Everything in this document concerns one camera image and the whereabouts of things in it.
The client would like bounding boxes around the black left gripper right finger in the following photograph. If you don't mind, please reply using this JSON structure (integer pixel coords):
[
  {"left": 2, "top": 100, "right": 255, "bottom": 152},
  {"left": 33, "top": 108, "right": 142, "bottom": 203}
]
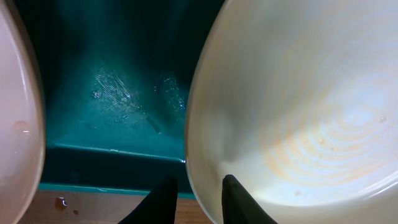
[{"left": 221, "top": 174, "right": 277, "bottom": 224}]

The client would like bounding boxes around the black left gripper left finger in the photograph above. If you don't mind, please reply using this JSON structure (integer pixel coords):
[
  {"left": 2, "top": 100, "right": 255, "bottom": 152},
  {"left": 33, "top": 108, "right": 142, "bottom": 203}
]
[{"left": 118, "top": 177, "right": 178, "bottom": 224}]

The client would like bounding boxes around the white plate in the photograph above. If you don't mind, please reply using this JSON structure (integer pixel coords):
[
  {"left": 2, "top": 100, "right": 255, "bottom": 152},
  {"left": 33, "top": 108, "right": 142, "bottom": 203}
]
[{"left": 185, "top": 0, "right": 397, "bottom": 223}]

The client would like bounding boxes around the teal plastic tray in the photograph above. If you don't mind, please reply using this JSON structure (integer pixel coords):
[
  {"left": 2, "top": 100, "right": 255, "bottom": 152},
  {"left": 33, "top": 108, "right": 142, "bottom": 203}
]
[{"left": 14, "top": 0, "right": 223, "bottom": 198}]

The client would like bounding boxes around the pink plate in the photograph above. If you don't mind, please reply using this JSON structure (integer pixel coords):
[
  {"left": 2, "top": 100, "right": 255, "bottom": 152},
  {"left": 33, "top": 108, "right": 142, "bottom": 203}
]
[{"left": 1, "top": 0, "right": 45, "bottom": 223}]

